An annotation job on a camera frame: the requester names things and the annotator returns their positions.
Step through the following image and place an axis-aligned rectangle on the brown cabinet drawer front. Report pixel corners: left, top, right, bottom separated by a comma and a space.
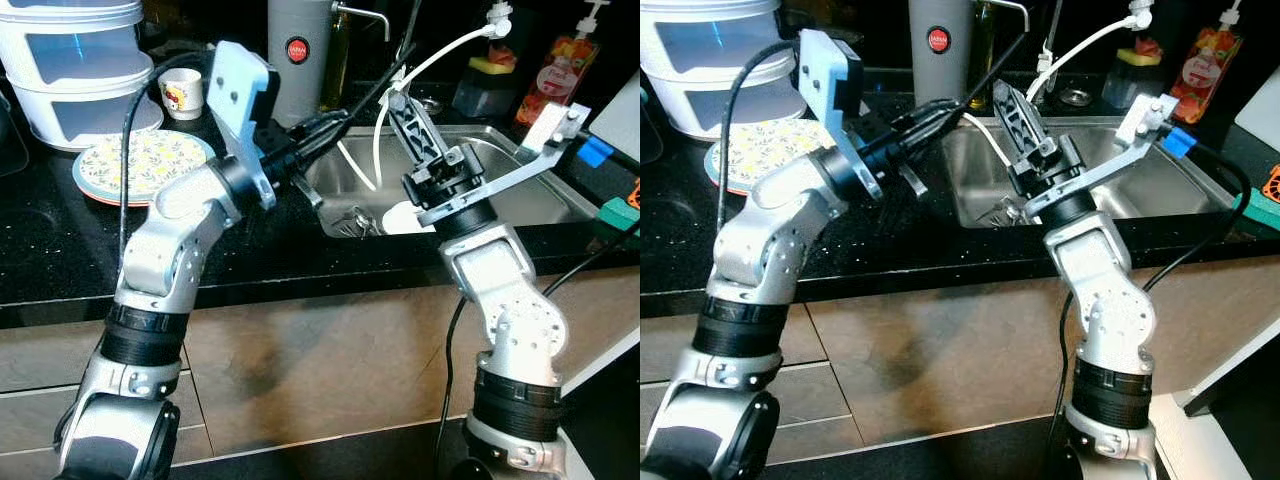
640, 300, 867, 466
0, 318, 213, 480

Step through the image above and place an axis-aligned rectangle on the dark oil bottle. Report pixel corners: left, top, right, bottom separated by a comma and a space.
968, 0, 1000, 89
320, 8, 353, 113

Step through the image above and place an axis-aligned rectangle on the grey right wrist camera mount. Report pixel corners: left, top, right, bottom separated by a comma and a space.
1020, 93, 1183, 221
414, 100, 593, 227

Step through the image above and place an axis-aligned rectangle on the white stacked food container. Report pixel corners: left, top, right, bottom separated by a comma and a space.
0, 0, 167, 152
640, 0, 803, 142

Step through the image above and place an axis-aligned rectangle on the grey canister with red logo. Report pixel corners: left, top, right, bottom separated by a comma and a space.
266, 0, 337, 128
907, 0, 977, 107

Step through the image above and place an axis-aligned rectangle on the white cutting board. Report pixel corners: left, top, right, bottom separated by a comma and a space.
1234, 63, 1280, 153
588, 72, 641, 163

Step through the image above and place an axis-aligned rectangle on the white dish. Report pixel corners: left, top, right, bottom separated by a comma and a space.
380, 200, 438, 237

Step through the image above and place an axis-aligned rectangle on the white appliance door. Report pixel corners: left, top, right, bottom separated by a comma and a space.
1150, 340, 1280, 480

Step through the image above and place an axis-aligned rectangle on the green sponge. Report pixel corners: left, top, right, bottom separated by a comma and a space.
1234, 188, 1280, 233
597, 195, 641, 238

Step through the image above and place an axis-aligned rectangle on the red fruit label pump bottle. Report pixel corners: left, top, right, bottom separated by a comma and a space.
1165, 0, 1247, 127
514, 0, 612, 128

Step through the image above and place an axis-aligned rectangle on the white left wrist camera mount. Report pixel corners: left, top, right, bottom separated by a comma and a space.
795, 28, 887, 202
205, 40, 282, 212

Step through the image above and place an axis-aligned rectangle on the small white printed cup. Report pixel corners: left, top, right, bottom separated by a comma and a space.
159, 68, 205, 122

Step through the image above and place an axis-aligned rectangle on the chrome faucet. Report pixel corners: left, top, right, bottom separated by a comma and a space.
984, 0, 1032, 33
333, 0, 392, 43

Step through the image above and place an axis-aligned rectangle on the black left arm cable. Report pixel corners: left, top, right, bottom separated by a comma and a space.
119, 50, 213, 239
714, 40, 802, 233

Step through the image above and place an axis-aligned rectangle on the white sprayer hose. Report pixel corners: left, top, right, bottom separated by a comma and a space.
962, 0, 1157, 163
338, 3, 513, 193

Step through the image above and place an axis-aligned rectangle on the sponge holder with yellow sponge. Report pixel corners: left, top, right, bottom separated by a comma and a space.
1101, 38, 1167, 110
451, 44, 518, 120

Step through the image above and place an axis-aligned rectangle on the stainless steel sink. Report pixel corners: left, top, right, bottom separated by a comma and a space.
300, 124, 601, 241
940, 117, 1243, 230

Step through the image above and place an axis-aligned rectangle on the brown cabinet door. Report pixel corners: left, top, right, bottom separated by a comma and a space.
183, 266, 641, 458
806, 255, 1280, 448

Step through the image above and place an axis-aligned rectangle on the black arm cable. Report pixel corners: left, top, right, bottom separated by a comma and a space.
714, 40, 802, 233
119, 50, 213, 239
1048, 138, 1254, 480
433, 140, 641, 480

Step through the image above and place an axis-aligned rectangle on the metal utensil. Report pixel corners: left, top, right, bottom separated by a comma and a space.
320, 204, 387, 240
985, 194, 1043, 229

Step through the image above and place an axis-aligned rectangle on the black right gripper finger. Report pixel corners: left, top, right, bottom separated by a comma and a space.
387, 84, 434, 174
404, 91, 447, 164
991, 79, 1037, 167
1007, 84, 1052, 160

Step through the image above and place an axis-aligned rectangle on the floral yellow plate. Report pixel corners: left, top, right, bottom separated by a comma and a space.
72, 129, 217, 208
704, 117, 833, 197

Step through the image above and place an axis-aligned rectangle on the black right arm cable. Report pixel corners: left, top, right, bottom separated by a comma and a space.
1048, 138, 1254, 480
433, 140, 641, 480

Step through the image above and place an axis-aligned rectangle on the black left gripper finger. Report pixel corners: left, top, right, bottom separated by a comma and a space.
299, 124, 352, 172
907, 109, 977, 160
899, 97, 977, 134
299, 107, 354, 142

